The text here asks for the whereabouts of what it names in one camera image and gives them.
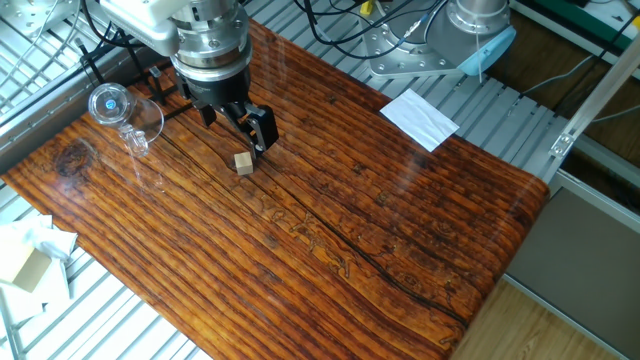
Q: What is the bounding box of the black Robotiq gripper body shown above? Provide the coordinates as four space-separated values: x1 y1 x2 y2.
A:
174 66 254 109

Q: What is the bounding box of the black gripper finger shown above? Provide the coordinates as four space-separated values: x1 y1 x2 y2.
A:
198 103 219 129
219 101 280 160

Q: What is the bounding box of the clear glass cup with handle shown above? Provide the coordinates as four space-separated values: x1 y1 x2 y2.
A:
88 82 165 159

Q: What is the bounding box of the small wooden cube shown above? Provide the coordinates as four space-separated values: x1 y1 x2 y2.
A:
233 151 255 176

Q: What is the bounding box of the glossy wood-pattern table mat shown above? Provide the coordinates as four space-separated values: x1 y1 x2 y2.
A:
0 19 551 360

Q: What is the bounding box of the white paper sheet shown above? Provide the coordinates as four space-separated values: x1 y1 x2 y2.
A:
379 88 460 153

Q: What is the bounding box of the aluminium plate with holes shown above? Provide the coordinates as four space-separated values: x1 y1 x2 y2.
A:
0 0 81 39

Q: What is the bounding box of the large wooden block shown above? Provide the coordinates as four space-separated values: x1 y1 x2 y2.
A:
0 239 53 294

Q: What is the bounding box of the grey board panel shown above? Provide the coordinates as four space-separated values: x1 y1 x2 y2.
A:
502 169 640 360

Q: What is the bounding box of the white wrist sensor mount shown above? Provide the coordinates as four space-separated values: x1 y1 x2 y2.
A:
99 0 182 57

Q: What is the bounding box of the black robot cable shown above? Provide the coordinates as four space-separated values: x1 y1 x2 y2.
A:
82 0 446 60

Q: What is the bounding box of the black wire cup rack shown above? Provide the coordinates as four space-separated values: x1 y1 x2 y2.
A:
74 29 196 121

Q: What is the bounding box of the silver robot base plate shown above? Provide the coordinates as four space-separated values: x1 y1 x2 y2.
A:
362 0 481 79

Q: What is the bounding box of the grey cable with metal connector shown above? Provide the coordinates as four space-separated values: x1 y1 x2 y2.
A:
399 0 446 44

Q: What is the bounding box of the thin white cable tie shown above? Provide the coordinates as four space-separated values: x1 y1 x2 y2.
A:
474 19 485 84

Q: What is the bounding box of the metal frame post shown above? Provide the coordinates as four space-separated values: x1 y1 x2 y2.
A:
548 32 640 160

